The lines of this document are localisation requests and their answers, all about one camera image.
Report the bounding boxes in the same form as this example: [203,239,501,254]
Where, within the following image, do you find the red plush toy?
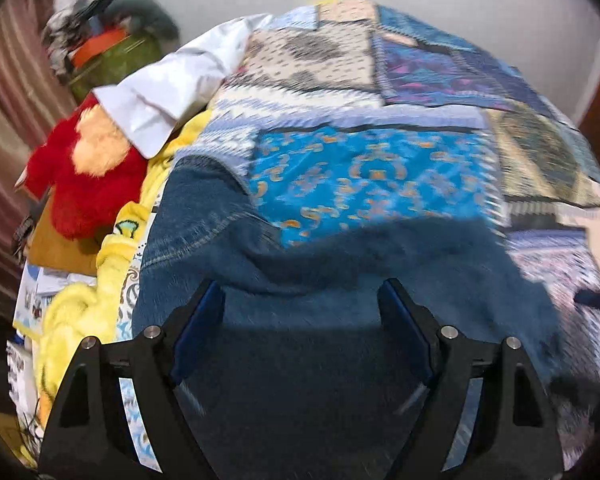
[15,93,147,240]

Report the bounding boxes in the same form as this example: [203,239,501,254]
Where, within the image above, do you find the striped red curtain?
[0,0,76,298]

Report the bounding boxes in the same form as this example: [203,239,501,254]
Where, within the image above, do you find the white shirt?
[93,13,273,159]

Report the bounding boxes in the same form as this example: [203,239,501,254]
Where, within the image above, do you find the pile of clutter on box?
[42,0,180,79]

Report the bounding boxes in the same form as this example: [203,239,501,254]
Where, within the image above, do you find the brown cardboard box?
[28,197,104,276]

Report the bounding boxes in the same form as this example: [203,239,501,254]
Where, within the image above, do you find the green storage box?
[68,34,162,104]

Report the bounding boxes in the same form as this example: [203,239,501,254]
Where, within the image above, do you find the yellow blanket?
[34,110,211,425]

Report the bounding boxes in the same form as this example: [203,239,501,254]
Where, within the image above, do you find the patchwork patterned bedspread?
[138,0,600,479]

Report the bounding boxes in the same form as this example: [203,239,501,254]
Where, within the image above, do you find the blue denim jeans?
[132,156,562,479]

